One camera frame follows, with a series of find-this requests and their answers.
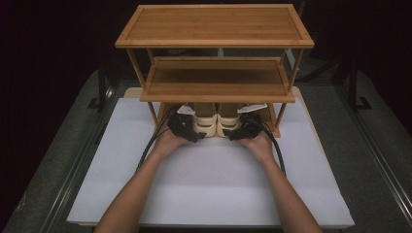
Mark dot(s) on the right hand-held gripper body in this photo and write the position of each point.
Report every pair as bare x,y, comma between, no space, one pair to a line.
249,124

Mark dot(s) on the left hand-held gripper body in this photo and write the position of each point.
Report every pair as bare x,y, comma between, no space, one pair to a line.
181,124

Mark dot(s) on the cream clog shoe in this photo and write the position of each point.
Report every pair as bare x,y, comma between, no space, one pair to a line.
228,124
205,124

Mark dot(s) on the wooden three-tier shoe rack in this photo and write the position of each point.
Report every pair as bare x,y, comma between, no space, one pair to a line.
213,26

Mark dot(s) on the person's left hand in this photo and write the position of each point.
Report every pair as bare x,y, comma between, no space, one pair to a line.
168,142

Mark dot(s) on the person's right hand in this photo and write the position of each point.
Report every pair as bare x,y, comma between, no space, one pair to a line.
259,145

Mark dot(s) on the white table mat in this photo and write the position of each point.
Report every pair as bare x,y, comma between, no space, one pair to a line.
207,191

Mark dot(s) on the black metal stand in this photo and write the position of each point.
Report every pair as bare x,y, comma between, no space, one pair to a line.
101,87
354,87

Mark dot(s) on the metal floor rail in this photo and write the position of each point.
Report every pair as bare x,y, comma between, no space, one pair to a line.
382,165
69,187

